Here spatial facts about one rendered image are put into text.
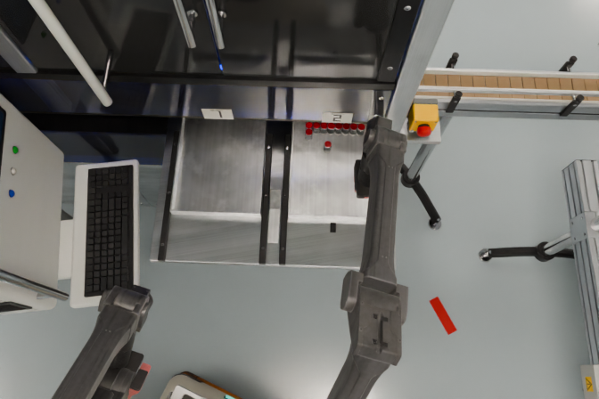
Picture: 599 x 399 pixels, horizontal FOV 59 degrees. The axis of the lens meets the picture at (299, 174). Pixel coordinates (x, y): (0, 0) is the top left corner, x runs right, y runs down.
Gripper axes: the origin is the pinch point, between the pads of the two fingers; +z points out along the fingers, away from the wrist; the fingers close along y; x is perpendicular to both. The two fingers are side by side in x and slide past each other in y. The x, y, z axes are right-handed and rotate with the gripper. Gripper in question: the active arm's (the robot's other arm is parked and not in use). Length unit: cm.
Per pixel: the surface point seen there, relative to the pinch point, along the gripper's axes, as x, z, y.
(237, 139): 36.2, 15.8, 27.9
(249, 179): 31.9, 18.2, 15.1
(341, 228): 4.3, 20.9, 0.9
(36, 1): 65, -52, 10
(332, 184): 6.8, 18.2, 13.9
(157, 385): 74, 116, -27
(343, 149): 3.6, 16.1, 25.3
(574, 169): -86, 49, 41
